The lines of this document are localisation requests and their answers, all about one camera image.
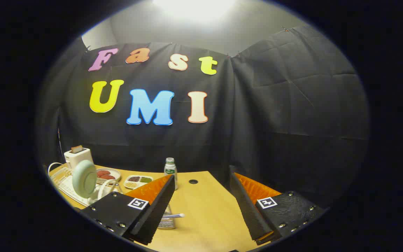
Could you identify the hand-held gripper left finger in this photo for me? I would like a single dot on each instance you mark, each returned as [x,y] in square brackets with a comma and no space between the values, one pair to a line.
[156,213]

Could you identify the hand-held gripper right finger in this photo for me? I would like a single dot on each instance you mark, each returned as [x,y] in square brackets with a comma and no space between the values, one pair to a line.
[248,213]

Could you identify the pale green plate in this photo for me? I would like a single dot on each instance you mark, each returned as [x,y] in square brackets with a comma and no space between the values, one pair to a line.
[84,178]

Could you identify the pink plate with meat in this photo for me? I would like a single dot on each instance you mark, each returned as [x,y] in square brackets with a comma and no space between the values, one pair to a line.
[115,173]

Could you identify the white compartment condiment tray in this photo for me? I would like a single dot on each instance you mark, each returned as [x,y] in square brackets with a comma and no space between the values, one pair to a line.
[138,182]

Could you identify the white bottle green label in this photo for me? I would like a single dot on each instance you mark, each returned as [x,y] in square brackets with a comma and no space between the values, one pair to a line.
[170,169]

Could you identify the red meat patty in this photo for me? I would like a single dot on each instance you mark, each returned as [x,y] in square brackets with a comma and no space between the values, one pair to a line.
[108,177]
[103,173]

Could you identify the white toaster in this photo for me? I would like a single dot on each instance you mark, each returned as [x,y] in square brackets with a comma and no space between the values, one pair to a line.
[82,157]

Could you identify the toast slice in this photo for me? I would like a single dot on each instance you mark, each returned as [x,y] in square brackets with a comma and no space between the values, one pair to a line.
[76,149]

